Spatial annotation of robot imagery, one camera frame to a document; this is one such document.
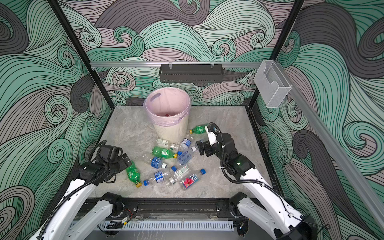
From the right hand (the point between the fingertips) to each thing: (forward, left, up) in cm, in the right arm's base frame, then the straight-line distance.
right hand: (206, 138), depth 75 cm
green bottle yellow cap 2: (-13, +39, -16) cm, 44 cm away
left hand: (-10, +43, -9) cm, 45 cm away
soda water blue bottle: (-3, +11, -17) cm, 20 cm away
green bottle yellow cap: (0, +24, -16) cm, 29 cm away
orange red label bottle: (+28, +25, -14) cm, 40 cm away
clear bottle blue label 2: (+6, +12, -17) cm, 22 cm away
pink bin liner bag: (+29, +24, -7) cm, 39 cm away
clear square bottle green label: (+7, +26, -17) cm, 31 cm away
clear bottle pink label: (-16, +8, -17) cm, 25 cm away
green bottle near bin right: (+18, +2, -18) cm, 26 cm away
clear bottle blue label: (-6, +29, -17) cm, 34 cm away
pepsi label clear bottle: (-14, +25, -17) cm, 33 cm away
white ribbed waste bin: (+10, +18, -11) cm, 24 cm away
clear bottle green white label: (-12, +14, -16) cm, 25 cm away
